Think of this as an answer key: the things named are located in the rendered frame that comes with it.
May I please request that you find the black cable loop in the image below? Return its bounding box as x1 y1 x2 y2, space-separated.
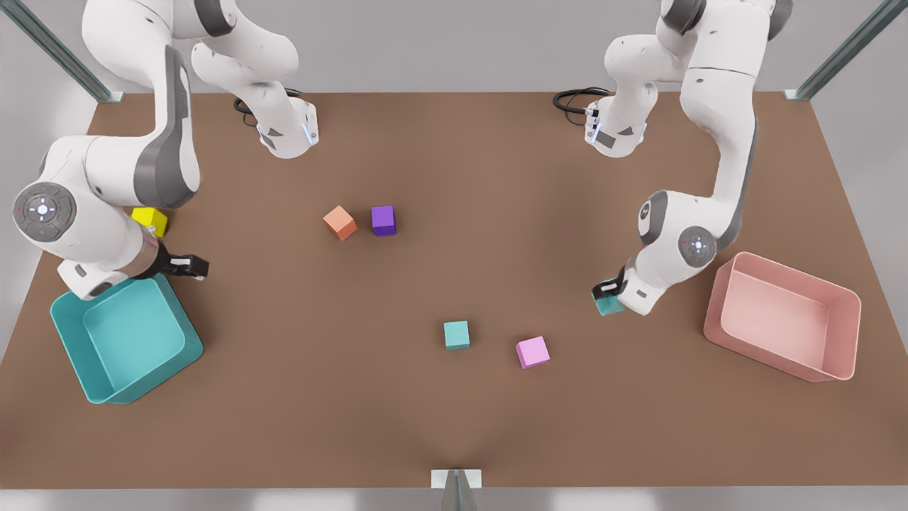
233 88 304 128
553 87 614 129

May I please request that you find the pink cube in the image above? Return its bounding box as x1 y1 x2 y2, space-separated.
516 336 551 370

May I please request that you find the pink plastic bin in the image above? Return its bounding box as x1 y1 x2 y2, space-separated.
703 251 862 383

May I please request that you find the silver frame post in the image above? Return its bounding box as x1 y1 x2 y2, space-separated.
784 0 908 101
431 468 482 511
0 0 124 104

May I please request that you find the teal plastic bin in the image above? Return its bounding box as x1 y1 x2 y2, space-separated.
50 273 204 406

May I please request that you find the orange cube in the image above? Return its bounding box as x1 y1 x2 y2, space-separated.
323 205 358 242

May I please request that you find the yellow cube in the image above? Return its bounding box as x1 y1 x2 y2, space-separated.
131 207 170 238

